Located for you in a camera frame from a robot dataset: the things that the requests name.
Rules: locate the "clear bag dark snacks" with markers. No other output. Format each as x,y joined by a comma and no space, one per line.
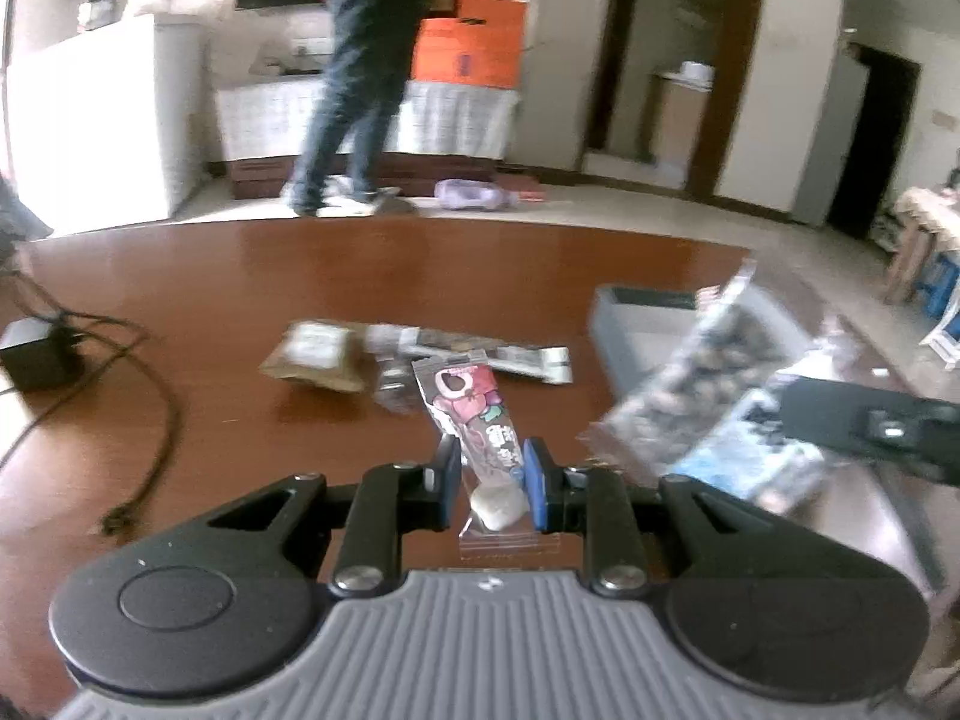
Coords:
753,459

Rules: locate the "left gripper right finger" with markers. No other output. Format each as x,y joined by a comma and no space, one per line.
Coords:
594,504

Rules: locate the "black power adapter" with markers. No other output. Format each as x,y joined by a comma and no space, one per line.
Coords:
38,354

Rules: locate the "grey shallow cardboard box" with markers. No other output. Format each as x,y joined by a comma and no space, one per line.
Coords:
675,344

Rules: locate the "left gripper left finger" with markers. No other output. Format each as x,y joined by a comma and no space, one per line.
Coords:
374,516

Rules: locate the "white chest freezer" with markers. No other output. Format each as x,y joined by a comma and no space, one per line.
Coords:
106,128

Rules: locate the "brown kraft snack pouch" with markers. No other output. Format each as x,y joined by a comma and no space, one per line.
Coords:
320,353

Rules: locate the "wooden kitchen cabinet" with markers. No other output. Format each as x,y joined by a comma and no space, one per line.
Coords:
675,109

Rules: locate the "blue plastic stool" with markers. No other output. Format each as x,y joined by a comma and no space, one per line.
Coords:
937,282

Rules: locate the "orange cardboard box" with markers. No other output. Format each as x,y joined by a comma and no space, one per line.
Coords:
481,46

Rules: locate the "long dark snack bar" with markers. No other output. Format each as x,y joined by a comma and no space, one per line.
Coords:
547,364

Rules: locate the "person in red jacket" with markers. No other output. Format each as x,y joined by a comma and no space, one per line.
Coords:
364,84

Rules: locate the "pink cartoon snack packet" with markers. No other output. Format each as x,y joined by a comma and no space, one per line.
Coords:
464,401

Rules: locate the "white folding chair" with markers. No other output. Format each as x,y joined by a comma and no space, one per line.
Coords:
940,340

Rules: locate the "purple white detergent bottle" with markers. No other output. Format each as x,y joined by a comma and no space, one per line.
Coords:
463,195

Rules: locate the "lace cloth side table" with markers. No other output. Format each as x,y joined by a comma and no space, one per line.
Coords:
930,224

